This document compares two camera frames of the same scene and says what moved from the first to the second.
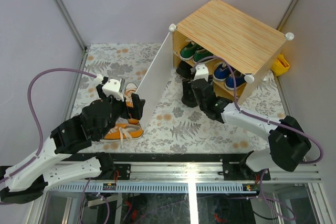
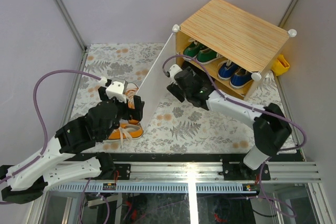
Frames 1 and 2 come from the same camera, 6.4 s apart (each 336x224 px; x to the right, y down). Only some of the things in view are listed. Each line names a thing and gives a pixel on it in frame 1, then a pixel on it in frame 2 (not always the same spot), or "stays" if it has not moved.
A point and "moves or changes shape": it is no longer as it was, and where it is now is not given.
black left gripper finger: [138, 104] stays
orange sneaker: [122, 131] stays
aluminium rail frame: [121, 172] stays
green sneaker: [187, 52] moves or changes shape
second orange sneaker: [130, 88] stays
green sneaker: [200, 54] moves or changes shape
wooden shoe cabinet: [237, 50] stays
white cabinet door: [156, 80] stays
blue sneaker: [229, 81] moves or changes shape
